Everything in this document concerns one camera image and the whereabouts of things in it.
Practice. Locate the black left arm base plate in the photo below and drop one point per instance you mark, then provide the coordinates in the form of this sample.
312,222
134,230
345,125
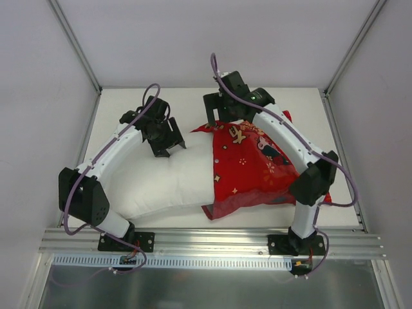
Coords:
144,240

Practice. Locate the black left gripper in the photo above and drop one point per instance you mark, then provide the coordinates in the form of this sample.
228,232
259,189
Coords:
166,136

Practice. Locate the white slotted cable duct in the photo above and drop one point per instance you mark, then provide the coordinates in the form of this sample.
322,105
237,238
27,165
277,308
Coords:
229,263

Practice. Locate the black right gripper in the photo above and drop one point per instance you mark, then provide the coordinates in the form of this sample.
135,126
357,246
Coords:
215,101

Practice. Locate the white pillow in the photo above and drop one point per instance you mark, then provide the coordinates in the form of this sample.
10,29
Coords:
144,186

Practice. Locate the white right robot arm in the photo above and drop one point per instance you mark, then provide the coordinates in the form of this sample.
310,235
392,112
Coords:
316,169

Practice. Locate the aluminium front rail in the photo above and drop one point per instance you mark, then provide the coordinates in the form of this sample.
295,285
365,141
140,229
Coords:
247,243

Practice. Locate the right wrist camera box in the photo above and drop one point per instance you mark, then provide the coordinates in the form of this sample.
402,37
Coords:
233,82

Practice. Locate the red patterned pillowcase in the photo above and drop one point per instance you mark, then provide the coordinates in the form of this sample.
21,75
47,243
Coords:
248,169

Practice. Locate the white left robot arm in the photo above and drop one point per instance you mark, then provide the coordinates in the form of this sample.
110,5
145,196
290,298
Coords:
81,190

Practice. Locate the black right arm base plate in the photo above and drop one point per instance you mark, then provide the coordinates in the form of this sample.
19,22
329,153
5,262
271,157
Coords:
284,244

